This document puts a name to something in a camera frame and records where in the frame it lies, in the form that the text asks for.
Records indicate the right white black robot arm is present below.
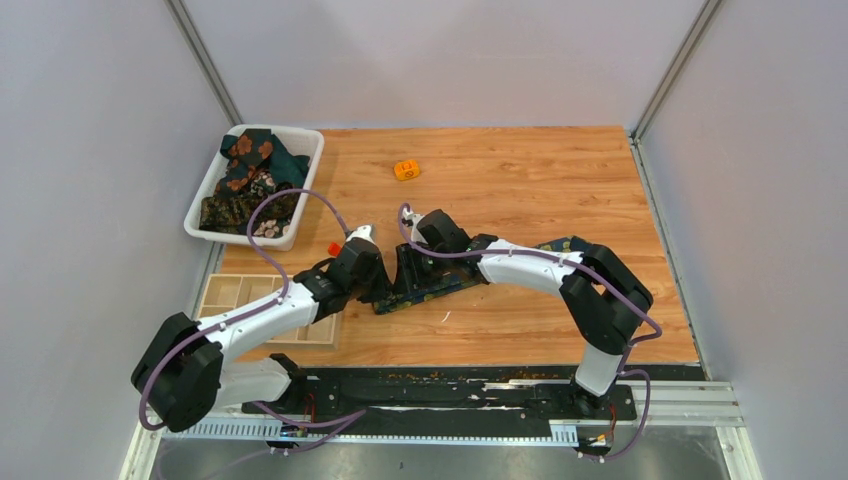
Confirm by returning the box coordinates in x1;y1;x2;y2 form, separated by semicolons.
397;203;662;418

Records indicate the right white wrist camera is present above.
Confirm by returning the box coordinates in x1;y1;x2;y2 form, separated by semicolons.
401;208;426;244

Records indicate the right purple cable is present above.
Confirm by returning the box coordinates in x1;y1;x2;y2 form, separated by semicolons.
397;202;664;463

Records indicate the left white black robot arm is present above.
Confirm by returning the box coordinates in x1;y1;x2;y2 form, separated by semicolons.
130;235;389;432

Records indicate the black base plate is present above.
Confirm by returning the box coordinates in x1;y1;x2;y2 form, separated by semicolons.
267;366;641;438

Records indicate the orange cube toy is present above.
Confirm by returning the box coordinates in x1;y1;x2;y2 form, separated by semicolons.
393;159;421;181

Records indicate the green orange floral tie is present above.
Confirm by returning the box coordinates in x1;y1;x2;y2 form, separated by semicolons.
214;128;310;198

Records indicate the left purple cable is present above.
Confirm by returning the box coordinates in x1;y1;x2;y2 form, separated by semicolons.
137;188;367;456

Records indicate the white plastic bin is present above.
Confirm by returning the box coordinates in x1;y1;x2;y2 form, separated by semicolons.
184;124;325;250

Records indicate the dark pink floral tie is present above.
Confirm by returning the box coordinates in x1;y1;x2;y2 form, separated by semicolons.
253;219;286;238

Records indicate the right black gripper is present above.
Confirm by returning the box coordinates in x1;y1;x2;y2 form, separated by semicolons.
393;241;451;296

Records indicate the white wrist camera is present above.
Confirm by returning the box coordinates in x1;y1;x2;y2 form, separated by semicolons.
401;208;426;244
345;224;376;244

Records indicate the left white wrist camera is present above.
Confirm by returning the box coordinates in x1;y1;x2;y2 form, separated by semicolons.
345;224;376;244

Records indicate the purple cable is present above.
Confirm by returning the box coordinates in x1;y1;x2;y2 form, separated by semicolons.
137;188;367;456
397;202;664;463

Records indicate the dark brown patterned tie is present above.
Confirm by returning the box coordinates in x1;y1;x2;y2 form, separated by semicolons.
198;182;299;235

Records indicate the wooden compartment tray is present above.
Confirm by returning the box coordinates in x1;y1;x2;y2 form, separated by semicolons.
194;273;343;350

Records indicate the navy yellow floral tie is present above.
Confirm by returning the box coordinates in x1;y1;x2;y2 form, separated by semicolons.
372;235;591;317

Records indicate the aluminium rail frame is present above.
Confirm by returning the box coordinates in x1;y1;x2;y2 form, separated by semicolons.
121;365;763;479

